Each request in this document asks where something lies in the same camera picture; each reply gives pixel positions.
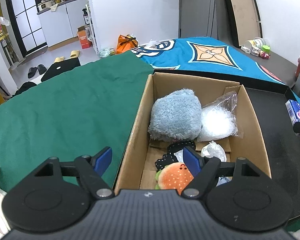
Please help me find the blue tissue pack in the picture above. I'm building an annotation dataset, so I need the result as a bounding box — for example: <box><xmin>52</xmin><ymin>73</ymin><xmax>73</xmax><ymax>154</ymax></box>
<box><xmin>285</xmin><ymin>100</ymin><xmax>300</xmax><ymax>125</ymax></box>

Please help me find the small clear bag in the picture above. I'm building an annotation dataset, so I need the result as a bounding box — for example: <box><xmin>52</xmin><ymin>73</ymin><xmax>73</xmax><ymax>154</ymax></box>
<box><xmin>200</xmin><ymin>141</ymin><xmax>227</xmax><ymax>162</ymax></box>

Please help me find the burger squishy toy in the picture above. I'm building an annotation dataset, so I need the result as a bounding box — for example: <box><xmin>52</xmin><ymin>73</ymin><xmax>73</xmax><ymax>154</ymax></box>
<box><xmin>155</xmin><ymin>162</ymin><xmax>194</xmax><ymax>195</ymax></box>

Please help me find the brown cardboard box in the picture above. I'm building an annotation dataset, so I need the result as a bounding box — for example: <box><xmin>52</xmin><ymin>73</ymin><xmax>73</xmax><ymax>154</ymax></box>
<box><xmin>114</xmin><ymin>73</ymin><xmax>271</xmax><ymax>193</ymax></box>

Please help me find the white bead bag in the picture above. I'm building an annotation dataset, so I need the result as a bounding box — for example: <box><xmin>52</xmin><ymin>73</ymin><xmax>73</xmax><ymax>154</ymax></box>
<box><xmin>197</xmin><ymin>91</ymin><xmax>243</xmax><ymax>142</ymax></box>

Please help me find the grey plush toy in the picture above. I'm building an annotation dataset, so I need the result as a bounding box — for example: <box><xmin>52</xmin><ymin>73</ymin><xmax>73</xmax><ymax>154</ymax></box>
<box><xmin>148</xmin><ymin>89</ymin><xmax>202</xmax><ymax>141</ymax></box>

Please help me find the black tray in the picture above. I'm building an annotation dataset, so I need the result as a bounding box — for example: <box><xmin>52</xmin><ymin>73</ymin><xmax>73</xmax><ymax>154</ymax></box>
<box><xmin>153</xmin><ymin>70</ymin><xmax>300</xmax><ymax>220</ymax></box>

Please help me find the green cloth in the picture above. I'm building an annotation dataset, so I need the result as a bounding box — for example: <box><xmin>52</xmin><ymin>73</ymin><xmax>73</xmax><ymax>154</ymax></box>
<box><xmin>0</xmin><ymin>52</ymin><xmax>154</xmax><ymax>191</ymax></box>

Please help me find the grey low platform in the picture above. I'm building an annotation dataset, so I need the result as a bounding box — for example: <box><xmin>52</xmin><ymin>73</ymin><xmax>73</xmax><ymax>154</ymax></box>
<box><xmin>235</xmin><ymin>48</ymin><xmax>297</xmax><ymax>88</ymax></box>

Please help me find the green lidded cup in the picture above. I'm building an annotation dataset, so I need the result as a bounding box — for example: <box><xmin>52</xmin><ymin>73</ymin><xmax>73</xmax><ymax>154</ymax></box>
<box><xmin>261</xmin><ymin>44</ymin><xmax>270</xmax><ymax>54</ymax></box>

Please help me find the white jar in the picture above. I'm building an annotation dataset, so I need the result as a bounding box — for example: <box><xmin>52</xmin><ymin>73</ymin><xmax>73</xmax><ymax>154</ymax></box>
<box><xmin>244</xmin><ymin>37</ymin><xmax>267</xmax><ymax>50</ymax></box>

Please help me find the black chair back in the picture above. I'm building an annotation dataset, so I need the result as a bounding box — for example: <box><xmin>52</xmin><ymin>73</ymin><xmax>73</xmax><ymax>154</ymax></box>
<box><xmin>41</xmin><ymin>58</ymin><xmax>81</xmax><ymax>82</ymax></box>

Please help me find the blue patterned blanket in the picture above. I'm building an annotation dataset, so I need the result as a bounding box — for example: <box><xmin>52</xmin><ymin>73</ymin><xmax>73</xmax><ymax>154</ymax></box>
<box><xmin>130</xmin><ymin>36</ymin><xmax>300</xmax><ymax>106</ymax></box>

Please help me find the black slippers pair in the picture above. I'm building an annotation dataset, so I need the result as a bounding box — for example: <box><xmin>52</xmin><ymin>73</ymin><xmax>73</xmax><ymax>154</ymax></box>
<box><xmin>27</xmin><ymin>64</ymin><xmax>47</xmax><ymax>79</ymax></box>

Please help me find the yellow slippers pair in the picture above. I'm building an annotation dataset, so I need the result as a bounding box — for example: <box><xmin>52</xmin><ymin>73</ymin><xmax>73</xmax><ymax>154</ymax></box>
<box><xmin>53</xmin><ymin>50</ymin><xmax>81</xmax><ymax>64</ymax></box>

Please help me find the framed brown board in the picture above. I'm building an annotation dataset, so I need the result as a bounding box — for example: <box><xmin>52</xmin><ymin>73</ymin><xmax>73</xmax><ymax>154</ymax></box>
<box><xmin>225</xmin><ymin>0</ymin><xmax>263</xmax><ymax>48</ymax></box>

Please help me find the orange bag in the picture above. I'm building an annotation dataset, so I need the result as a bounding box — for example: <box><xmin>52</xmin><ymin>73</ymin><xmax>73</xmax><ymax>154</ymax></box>
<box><xmin>116</xmin><ymin>35</ymin><xmax>139</xmax><ymax>54</ymax></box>

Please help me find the orange cardboard carton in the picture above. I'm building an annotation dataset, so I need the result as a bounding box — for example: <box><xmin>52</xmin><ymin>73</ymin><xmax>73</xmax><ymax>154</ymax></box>
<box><xmin>77</xmin><ymin>25</ymin><xmax>93</xmax><ymax>49</ymax></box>

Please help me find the white kitchen cabinet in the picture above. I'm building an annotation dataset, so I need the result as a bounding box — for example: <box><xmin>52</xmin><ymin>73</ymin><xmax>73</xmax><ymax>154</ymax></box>
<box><xmin>36</xmin><ymin>0</ymin><xmax>88</xmax><ymax>47</ymax></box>

